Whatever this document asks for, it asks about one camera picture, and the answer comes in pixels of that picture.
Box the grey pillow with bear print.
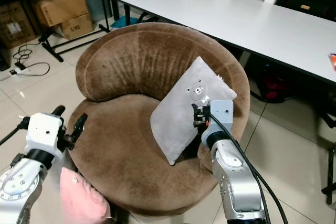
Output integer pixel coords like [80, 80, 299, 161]
[150, 55, 237, 166]

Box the brown round velvet sofa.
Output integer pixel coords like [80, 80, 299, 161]
[68, 22, 251, 217]

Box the pink pillow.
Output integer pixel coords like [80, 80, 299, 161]
[59, 167, 111, 224]

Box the teal floor mat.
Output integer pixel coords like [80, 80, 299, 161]
[112, 15, 140, 28]

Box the white power strip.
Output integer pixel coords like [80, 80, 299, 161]
[9, 62, 27, 76]

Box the red and black bag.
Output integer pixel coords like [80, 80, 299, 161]
[260, 61, 298, 103]

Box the small printed cardboard box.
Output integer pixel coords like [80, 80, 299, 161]
[58, 13, 96, 40]

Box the dark labelled cardboard box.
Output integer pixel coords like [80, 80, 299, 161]
[0, 1, 35, 49]

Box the long white table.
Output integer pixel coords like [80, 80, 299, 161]
[112, 0, 336, 86]

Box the large plain cardboard box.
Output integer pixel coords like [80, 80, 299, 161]
[31, 0, 90, 27]

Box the black metal rack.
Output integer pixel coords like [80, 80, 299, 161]
[0, 0, 117, 62]

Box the black metal stand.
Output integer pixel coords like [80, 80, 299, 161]
[319, 92, 336, 205]

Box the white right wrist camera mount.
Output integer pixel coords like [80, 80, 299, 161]
[207, 100, 235, 138]

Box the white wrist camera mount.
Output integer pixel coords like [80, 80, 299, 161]
[207, 100, 235, 138]
[26, 112, 64, 163]

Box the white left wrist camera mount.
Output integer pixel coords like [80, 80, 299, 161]
[26, 112, 64, 163]

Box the black floor cable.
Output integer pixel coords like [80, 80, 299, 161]
[13, 44, 51, 77]

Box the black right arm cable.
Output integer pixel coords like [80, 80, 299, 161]
[207, 111, 289, 224]

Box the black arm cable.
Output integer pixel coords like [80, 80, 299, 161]
[0, 117, 30, 146]
[207, 111, 289, 224]

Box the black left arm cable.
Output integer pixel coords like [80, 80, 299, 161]
[0, 117, 30, 146]

